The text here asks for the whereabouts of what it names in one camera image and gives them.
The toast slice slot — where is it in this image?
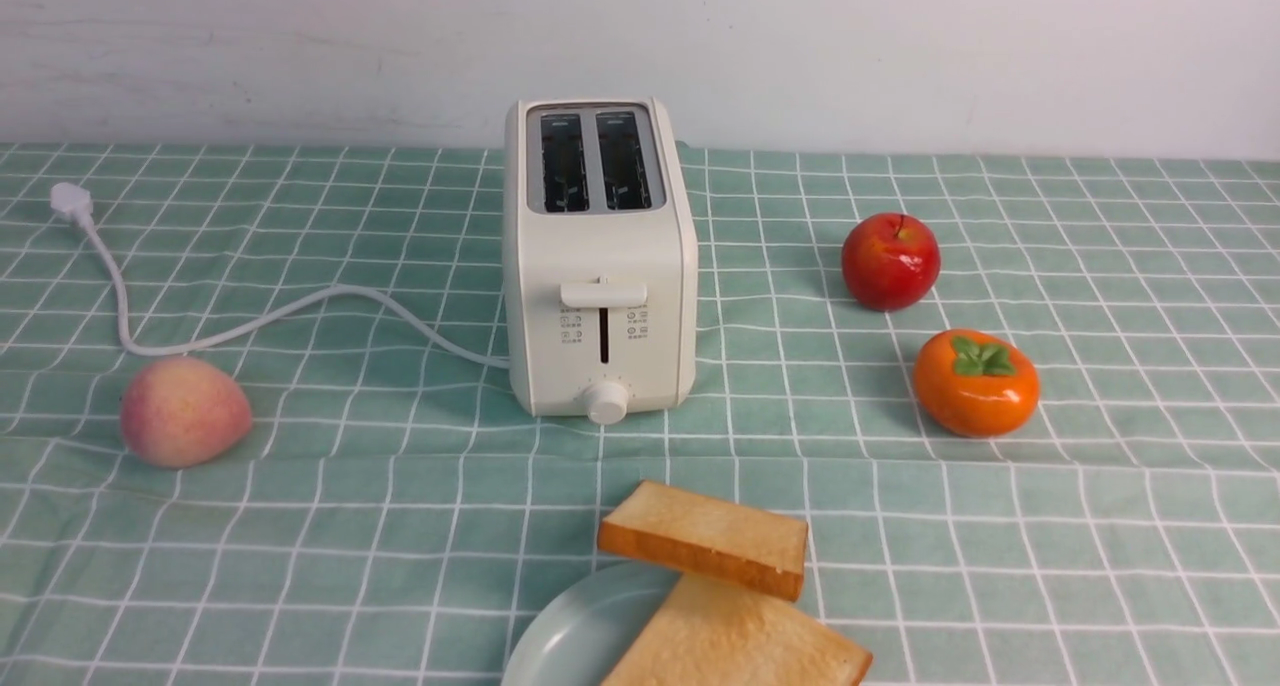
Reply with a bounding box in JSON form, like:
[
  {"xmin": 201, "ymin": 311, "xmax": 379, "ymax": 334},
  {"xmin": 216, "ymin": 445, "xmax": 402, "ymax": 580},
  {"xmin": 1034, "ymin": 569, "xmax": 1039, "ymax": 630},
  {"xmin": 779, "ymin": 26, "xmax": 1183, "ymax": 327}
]
[
  {"xmin": 596, "ymin": 480, "xmax": 809, "ymax": 603},
  {"xmin": 602, "ymin": 575, "xmax": 873, "ymax": 685}
]

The light green plate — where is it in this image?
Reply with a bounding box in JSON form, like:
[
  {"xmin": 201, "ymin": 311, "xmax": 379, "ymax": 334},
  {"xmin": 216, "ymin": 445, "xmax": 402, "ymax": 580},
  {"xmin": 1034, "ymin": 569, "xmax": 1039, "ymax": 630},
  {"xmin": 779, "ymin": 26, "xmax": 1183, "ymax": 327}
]
[{"xmin": 500, "ymin": 562, "xmax": 678, "ymax": 686}]

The pink peach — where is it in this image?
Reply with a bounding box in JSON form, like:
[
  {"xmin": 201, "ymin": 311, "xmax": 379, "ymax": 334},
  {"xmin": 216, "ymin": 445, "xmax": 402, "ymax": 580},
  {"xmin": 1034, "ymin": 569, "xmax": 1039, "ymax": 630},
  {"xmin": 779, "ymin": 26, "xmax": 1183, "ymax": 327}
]
[{"xmin": 119, "ymin": 355, "xmax": 253, "ymax": 468}]

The white power cable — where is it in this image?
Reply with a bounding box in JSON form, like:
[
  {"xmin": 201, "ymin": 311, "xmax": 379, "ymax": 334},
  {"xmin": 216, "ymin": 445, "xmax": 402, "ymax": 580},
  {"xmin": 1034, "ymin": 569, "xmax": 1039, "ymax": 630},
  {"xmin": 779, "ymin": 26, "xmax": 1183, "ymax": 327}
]
[{"xmin": 49, "ymin": 182, "xmax": 511, "ymax": 371}]

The orange persimmon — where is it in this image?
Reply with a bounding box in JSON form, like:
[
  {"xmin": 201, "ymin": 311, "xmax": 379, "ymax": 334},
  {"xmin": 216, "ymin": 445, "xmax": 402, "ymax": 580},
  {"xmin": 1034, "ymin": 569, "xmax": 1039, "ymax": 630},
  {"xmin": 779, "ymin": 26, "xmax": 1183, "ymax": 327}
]
[{"xmin": 911, "ymin": 329, "xmax": 1041, "ymax": 436}]

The red apple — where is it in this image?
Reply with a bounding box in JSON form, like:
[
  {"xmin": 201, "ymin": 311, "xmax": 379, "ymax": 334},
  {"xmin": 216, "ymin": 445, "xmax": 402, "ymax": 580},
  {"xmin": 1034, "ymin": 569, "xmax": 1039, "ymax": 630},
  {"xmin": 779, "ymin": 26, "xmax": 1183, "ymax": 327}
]
[{"xmin": 841, "ymin": 212, "xmax": 942, "ymax": 312}]

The green checked tablecloth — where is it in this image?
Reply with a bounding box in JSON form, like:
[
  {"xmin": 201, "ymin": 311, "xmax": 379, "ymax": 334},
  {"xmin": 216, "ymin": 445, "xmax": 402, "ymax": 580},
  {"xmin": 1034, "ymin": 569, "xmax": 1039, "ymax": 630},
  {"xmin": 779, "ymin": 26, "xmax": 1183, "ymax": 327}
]
[{"xmin": 1, "ymin": 143, "xmax": 1279, "ymax": 685}]

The white toaster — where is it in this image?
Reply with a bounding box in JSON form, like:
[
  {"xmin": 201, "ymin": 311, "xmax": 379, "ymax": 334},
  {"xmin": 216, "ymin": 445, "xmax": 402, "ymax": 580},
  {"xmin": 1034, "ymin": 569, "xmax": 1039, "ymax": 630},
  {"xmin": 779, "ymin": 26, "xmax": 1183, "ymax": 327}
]
[{"xmin": 502, "ymin": 99, "xmax": 700, "ymax": 426}]

